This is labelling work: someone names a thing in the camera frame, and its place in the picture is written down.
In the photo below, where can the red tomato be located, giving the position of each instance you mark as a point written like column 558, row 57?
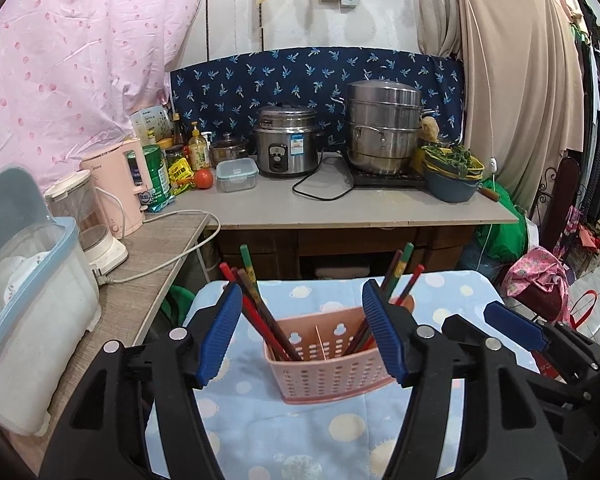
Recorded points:
column 203, row 178

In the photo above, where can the stacked steel steamer pot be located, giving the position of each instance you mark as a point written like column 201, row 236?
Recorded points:
column 380, row 125

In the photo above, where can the yellow liquid bottle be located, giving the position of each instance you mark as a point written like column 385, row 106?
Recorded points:
column 198, row 152

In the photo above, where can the light blue printed tablecloth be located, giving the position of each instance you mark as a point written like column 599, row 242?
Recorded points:
column 305, row 430

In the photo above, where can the white carton box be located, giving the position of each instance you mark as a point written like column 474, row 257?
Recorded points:
column 150, row 122

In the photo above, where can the pink electric kettle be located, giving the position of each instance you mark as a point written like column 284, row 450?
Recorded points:
column 115, row 185

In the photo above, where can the brown chopstick with gold band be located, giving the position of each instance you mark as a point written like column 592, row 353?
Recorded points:
column 241, row 278

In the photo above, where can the dark wooden chair back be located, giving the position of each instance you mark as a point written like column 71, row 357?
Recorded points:
column 569, row 185

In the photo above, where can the red chopstick with silver band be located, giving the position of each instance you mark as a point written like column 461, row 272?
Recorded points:
column 255, row 316

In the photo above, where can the dark sauce bottle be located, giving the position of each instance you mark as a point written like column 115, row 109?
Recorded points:
column 177, row 132

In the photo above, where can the dark red chopstick silver band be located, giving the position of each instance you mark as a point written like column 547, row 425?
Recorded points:
column 234, row 275

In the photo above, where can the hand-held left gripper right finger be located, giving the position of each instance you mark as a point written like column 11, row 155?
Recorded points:
column 382, row 332

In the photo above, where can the pink dotted sheet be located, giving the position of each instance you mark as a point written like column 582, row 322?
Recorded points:
column 80, row 60

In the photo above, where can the steel rice cooker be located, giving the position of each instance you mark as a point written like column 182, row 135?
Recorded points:
column 285, row 145

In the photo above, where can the white floral bowl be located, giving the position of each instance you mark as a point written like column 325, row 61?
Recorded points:
column 15, row 280

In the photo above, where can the beige curtain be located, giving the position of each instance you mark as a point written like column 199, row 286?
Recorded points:
column 520, row 85

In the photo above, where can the wood-grain side counter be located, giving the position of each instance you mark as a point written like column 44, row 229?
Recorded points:
column 150, row 247

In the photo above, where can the small steel pot with lid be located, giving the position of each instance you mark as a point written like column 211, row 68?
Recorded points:
column 227, row 152

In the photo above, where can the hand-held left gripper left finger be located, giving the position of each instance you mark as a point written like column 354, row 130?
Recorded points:
column 220, row 330

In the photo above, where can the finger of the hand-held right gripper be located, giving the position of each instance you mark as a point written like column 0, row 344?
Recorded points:
column 517, row 327
column 510, row 352

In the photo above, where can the white dish box blue lid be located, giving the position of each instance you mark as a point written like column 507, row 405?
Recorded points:
column 40, row 340

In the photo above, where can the pink perforated plastic basket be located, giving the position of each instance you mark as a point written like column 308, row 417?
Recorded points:
column 325, row 375

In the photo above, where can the navy leaf-print cloth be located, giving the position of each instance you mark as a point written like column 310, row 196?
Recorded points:
column 240, row 80

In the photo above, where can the maroon chopstick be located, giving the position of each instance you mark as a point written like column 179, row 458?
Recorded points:
column 394, row 265
column 360, row 340

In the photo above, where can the small glass jar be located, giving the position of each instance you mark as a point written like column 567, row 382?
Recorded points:
column 175, row 154

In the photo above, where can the clear food container blue lid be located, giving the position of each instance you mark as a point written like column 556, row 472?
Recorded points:
column 236, row 176

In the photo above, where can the wooden desk with grey top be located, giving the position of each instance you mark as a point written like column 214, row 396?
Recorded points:
column 280, row 210

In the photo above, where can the white blender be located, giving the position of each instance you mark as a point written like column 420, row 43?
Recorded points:
column 100, row 250

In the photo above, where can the leafy greens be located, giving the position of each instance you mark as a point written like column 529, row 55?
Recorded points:
column 450, row 156

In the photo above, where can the green plastic bag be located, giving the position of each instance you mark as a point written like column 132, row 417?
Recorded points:
column 505, row 230

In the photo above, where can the green can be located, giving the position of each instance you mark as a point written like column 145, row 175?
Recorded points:
column 155, row 175

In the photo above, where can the yellow snack packet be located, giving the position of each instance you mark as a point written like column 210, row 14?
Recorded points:
column 180, row 170

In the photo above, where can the red chopstick with dark band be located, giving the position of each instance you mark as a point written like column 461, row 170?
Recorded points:
column 412, row 282

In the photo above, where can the blue-grey bowl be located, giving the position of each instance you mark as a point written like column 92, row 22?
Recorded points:
column 450, row 189

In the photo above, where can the pink floral cloth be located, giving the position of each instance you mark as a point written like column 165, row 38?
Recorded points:
column 535, row 270

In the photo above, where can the black induction cooktop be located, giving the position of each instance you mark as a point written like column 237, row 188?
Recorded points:
column 375, row 179

